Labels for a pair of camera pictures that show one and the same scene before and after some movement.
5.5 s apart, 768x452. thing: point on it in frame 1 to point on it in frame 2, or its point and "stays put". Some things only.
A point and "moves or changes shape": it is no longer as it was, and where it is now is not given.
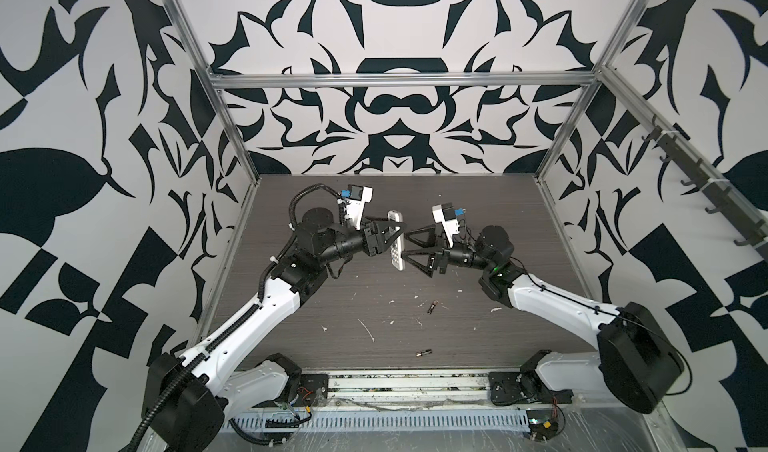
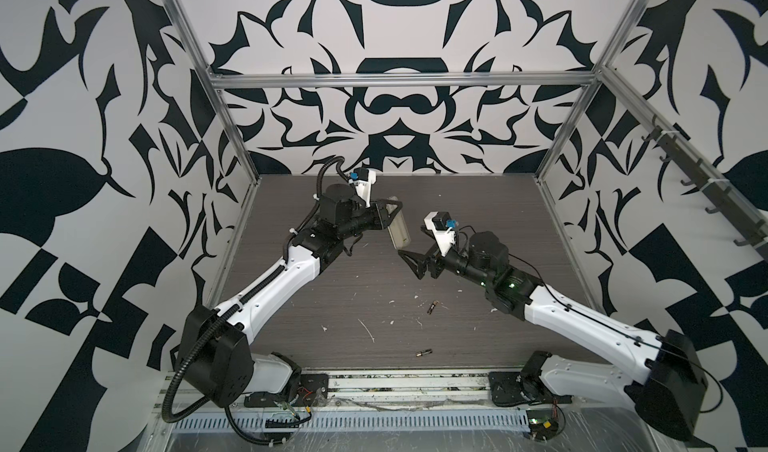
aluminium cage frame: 603,75 stays put
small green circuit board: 542,423 stays put
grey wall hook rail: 726,198 stays put
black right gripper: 440,258 stays put
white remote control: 398,257 moves or changes shape
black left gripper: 371,239 to 378,212
